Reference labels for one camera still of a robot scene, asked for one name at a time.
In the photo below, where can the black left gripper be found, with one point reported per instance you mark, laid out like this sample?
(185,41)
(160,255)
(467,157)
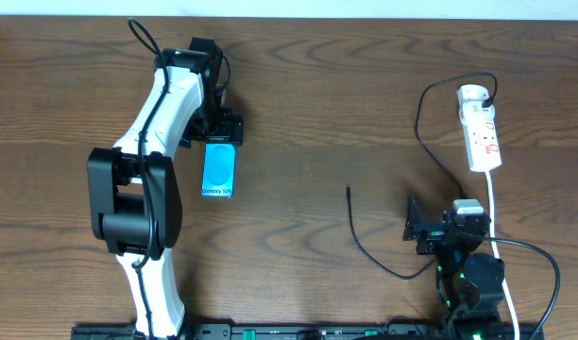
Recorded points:
(221,135)

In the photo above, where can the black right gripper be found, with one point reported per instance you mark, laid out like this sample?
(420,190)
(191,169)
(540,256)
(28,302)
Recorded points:
(433,234)

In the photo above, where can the Galaxy S25 smartphone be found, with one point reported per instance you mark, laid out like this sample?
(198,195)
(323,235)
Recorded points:
(219,170)

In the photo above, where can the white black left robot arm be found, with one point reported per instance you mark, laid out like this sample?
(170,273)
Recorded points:
(134,194)

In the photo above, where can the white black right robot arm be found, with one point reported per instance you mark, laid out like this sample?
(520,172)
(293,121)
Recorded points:
(468,281)

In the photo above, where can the white USB charger adapter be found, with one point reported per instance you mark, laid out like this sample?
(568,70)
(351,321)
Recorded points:
(474,104)

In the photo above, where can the white power strip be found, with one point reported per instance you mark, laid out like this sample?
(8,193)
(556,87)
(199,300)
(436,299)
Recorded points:
(482,146)

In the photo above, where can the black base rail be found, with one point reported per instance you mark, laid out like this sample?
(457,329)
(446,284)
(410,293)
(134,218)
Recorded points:
(212,331)

